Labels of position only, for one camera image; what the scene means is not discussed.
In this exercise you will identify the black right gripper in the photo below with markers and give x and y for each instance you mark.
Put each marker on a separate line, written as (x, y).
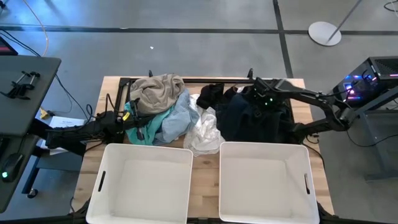
(264, 91)

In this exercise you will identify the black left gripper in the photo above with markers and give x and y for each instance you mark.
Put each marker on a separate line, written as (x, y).
(129, 119)

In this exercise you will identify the light blue garment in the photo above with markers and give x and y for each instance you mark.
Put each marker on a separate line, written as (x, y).
(178, 121)

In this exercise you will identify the small black garment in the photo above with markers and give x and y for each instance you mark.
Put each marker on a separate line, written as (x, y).
(210, 95)

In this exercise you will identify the white woven plastic bin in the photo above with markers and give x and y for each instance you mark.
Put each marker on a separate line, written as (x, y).
(264, 186)
(140, 186)

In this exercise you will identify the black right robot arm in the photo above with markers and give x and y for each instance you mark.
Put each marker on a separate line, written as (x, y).
(311, 96)

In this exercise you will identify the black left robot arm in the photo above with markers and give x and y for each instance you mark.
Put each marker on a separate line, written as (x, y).
(71, 137)

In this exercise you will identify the teal garment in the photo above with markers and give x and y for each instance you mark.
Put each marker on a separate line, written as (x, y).
(150, 132)

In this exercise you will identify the beige garment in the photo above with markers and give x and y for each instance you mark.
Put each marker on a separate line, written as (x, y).
(155, 93)

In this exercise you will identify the dark navy garment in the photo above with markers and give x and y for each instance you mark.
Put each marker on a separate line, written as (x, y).
(239, 121)

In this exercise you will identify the white garment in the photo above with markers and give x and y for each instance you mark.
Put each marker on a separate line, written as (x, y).
(203, 133)

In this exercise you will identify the white paper box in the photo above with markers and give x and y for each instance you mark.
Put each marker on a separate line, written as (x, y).
(68, 122)

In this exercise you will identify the round white stand base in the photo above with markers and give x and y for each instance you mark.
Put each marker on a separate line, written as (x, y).
(324, 33)

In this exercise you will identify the small yellow item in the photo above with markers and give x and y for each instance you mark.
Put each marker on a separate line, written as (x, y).
(44, 113)

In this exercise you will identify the black computer tower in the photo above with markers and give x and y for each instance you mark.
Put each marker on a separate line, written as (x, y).
(370, 81)

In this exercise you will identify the grey stand pole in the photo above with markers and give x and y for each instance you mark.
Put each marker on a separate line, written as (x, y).
(345, 20)

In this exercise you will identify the dark grey side desk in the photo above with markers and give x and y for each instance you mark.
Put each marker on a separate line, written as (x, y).
(28, 102)

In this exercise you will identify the black clamp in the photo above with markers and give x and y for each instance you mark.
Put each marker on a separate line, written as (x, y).
(20, 85)

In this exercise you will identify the grey metal stand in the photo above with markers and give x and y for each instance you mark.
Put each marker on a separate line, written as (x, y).
(382, 146)

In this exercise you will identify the black computer mouse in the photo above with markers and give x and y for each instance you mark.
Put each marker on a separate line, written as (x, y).
(11, 168)

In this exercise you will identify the dark screen device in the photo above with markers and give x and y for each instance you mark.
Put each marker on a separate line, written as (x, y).
(6, 48)

